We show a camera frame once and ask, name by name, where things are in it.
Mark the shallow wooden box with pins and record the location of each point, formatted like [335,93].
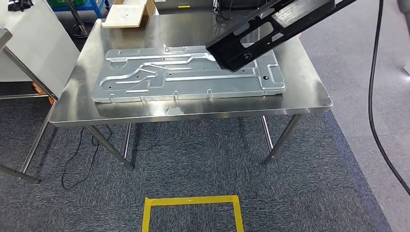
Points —
[125,14]

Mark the stainless steel workbench table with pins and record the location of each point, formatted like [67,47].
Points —
[192,109]

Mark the small orange object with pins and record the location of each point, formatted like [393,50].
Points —
[48,96]

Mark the long black plastic part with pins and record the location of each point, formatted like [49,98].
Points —
[224,56]

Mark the chrome stanchion post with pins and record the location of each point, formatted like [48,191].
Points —
[78,28]

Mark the small black device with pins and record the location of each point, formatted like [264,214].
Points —
[19,4]

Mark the dark equipment with yellow label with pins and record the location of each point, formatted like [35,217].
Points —
[192,4]

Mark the white cabinet panel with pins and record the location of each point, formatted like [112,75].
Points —
[41,41]

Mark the small blue rack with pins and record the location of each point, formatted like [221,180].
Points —
[96,6]

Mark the stamped grey metal plate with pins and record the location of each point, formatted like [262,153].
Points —
[192,86]

